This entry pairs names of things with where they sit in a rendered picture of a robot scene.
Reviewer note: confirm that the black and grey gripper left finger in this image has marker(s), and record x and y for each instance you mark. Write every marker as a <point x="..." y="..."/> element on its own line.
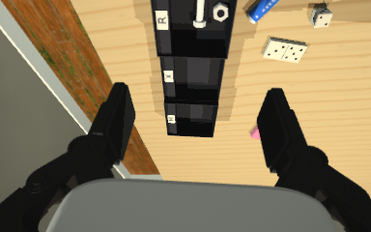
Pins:
<point x="87" y="159"/>

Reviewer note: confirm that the blue aa battery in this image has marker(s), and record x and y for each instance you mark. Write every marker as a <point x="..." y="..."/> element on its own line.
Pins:
<point x="260" y="9"/>

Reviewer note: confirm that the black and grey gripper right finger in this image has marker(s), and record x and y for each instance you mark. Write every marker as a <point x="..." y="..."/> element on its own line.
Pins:
<point x="305" y="168"/>

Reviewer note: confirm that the white die with black pips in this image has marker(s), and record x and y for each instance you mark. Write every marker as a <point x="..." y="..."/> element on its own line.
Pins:
<point x="321" y="17"/>

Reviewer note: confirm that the black bin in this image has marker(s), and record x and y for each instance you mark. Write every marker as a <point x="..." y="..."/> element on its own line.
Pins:
<point x="192" y="63"/>

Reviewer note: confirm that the white domino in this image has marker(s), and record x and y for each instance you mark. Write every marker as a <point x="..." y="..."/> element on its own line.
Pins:
<point x="284" y="50"/>

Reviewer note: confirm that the grey hex nut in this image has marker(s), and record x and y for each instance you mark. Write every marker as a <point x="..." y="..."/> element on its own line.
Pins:
<point x="220" y="11"/>

